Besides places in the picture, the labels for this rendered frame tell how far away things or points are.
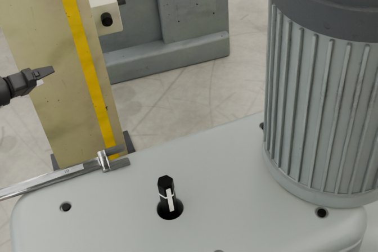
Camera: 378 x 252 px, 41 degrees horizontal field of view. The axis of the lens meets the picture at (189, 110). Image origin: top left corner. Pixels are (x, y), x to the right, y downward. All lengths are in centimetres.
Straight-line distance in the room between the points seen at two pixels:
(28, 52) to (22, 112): 127
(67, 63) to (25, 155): 102
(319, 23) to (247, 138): 32
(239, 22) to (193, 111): 107
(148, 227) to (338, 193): 25
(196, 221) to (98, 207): 14
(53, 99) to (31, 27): 47
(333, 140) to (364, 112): 6
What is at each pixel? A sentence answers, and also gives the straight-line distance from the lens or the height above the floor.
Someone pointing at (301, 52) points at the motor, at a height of 213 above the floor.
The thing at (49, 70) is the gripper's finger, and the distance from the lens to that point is 151.
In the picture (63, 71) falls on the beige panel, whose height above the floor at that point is 82.
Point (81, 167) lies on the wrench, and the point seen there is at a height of 190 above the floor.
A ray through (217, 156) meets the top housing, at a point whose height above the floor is 189.
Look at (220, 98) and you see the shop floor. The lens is 356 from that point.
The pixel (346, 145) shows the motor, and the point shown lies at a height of 202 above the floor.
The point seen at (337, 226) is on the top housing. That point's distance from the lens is 70.
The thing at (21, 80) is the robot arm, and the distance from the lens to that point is 149.
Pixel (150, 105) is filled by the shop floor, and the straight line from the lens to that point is 356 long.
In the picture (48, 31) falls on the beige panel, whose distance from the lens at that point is 253.
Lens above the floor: 247
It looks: 45 degrees down
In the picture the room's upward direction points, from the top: 6 degrees counter-clockwise
